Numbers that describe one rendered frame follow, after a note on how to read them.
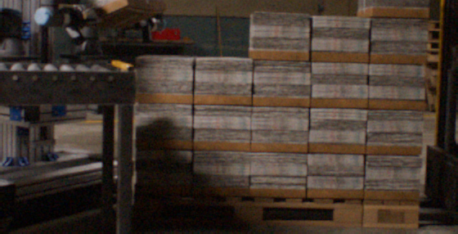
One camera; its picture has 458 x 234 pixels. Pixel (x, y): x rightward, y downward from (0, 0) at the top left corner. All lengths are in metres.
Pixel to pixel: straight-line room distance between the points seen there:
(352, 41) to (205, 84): 0.76
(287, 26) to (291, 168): 0.71
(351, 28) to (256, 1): 7.24
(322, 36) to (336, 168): 0.67
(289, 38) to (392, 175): 0.86
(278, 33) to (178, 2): 6.90
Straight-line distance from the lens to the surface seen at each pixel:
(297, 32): 3.01
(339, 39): 3.03
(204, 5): 9.94
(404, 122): 3.13
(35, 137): 3.38
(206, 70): 3.00
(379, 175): 3.15
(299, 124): 3.03
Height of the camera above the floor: 0.93
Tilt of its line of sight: 3 degrees down
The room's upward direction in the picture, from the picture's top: 2 degrees clockwise
